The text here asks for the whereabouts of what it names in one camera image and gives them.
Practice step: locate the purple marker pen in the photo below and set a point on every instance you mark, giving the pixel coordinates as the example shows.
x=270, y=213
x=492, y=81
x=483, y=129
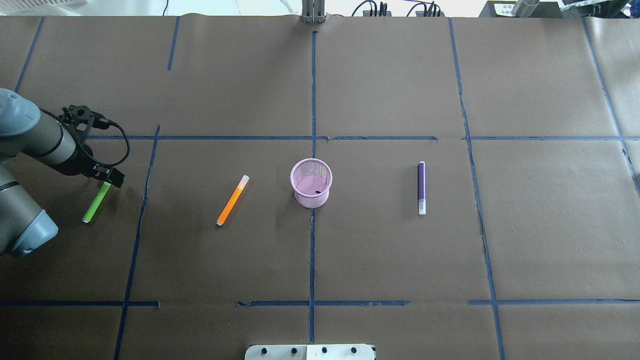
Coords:
x=421, y=188

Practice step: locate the green highlighter pen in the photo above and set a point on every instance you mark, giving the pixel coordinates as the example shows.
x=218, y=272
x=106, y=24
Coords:
x=96, y=203

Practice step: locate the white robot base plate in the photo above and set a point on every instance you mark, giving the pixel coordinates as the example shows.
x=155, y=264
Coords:
x=349, y=351

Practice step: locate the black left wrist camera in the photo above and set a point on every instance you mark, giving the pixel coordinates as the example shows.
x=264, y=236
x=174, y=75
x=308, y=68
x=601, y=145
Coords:
x=80, y=120

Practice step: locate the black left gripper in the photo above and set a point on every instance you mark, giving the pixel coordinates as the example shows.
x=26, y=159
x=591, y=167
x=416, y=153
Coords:
x=78, y=160

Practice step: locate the aluminium frame post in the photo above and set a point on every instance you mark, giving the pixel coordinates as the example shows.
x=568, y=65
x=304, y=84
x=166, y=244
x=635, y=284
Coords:
x=313, y=11

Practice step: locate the pink mesh pen holder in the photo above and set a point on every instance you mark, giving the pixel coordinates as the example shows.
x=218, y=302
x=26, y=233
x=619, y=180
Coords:
x=311, y=180

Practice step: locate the orange highlighter pen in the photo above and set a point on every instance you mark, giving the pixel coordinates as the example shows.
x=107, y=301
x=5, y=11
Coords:
x=232, y=201

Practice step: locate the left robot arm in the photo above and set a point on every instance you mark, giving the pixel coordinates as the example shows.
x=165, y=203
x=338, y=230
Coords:
x=31, y=135

